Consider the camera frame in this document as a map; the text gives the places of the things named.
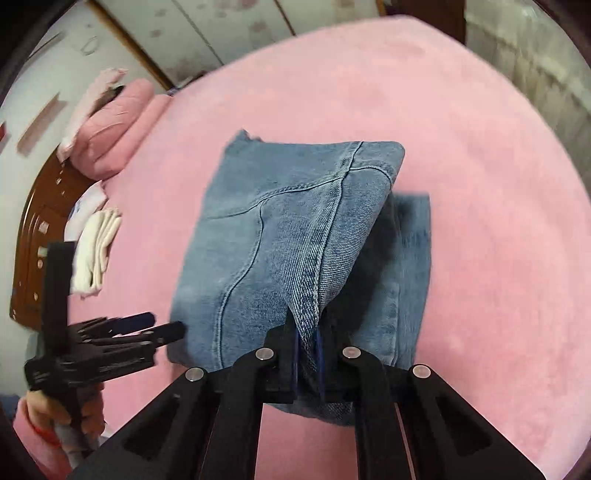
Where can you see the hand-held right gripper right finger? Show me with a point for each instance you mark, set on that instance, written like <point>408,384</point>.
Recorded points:
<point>330,374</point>

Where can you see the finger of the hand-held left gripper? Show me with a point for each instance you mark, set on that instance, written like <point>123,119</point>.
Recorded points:
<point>166,331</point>
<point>136,320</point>

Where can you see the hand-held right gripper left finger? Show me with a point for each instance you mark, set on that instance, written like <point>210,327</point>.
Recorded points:
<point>286,374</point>

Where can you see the blue denim jacket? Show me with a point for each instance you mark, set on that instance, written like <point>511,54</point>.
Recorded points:
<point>258,258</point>

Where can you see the person's left hand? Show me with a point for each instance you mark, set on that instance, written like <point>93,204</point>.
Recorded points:
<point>46,406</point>

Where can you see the folded cream cloth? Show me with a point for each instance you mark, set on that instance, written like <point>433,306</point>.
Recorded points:
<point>99,249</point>

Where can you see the wooden headboard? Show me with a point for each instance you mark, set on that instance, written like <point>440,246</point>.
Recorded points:
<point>37,240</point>

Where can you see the pink sweater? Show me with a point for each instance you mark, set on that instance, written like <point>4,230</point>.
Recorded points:
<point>30,445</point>

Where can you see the white printed cloth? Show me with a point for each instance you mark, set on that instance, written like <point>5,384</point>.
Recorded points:
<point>87,205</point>

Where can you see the pink pillow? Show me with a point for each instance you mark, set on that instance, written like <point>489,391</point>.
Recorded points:
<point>115,134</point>

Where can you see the light pink cloth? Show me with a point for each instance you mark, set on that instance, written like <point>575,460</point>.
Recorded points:
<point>92,99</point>

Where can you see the pink fleece blanket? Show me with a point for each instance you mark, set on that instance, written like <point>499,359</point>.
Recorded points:
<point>461,184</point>

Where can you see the white floral wardrobe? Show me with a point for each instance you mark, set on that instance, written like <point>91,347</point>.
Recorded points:
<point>221,32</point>

